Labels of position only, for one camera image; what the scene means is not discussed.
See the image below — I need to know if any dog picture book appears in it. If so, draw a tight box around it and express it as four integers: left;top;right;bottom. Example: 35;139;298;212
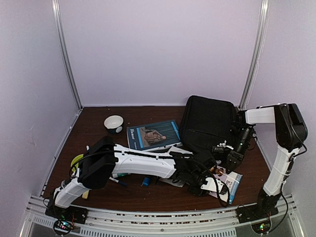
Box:
214;166;243;204

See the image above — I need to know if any white fabric pouch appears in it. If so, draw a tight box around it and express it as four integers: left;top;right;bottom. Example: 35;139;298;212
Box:
158;146;193;188

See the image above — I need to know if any black student bag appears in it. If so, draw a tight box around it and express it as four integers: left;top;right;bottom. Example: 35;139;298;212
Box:
178;95;238;153

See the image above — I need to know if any blue Hamer book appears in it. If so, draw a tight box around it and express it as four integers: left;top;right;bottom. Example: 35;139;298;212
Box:
127;119;182;151

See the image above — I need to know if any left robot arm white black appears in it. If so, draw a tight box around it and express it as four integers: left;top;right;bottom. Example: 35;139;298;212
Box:
48;136;217;219

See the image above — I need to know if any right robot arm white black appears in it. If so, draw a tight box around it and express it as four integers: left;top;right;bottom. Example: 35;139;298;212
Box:
226;103;308;222

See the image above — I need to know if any blue black highlighter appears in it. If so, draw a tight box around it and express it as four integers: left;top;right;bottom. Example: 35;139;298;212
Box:
142;176;151;187

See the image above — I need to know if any white blue pen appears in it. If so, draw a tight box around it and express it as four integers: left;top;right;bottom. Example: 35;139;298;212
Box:
109;177;127;187

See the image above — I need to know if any green white glue stick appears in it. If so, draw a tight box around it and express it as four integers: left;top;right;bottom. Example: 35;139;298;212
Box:
112;173;131;179

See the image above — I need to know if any white black ceramic bowl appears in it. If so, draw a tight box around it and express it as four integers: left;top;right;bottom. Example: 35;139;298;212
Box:
104;115;124;134

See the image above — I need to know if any yellow highlighter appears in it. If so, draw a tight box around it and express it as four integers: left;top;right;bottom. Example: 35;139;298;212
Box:
81;190;89;199

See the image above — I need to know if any green plastic bowl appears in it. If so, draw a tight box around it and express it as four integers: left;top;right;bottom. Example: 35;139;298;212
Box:
71;154;84;172

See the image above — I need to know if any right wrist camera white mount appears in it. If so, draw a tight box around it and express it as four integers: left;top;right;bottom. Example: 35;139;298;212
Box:
212;140;234;154

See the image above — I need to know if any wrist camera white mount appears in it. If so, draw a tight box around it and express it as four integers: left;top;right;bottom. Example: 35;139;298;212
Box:
212;140;234;154
200;177;229;199

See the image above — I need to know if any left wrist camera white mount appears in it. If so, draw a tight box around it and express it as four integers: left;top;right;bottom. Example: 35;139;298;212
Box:
200;177;229;199

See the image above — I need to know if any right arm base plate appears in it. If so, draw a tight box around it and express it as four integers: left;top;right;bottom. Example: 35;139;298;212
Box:
236;204;278;224

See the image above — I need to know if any aluminium front rail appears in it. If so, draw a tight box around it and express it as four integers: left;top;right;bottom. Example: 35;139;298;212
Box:
18;195;307;237

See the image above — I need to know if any right aluminium corner post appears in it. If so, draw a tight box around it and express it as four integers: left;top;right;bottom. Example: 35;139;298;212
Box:
238;0;270;110

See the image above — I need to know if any aluminium corner post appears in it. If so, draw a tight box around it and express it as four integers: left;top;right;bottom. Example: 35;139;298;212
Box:
51;0;82;110
238;0;270;110

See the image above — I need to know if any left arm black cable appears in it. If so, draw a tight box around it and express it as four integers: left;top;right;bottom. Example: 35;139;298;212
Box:
70;150;229;208

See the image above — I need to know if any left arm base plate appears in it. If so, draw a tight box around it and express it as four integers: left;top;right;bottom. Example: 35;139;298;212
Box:
45;205;88;224

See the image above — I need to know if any left aluminium corner post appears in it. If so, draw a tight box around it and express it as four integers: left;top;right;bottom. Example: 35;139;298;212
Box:
51;0;82;110

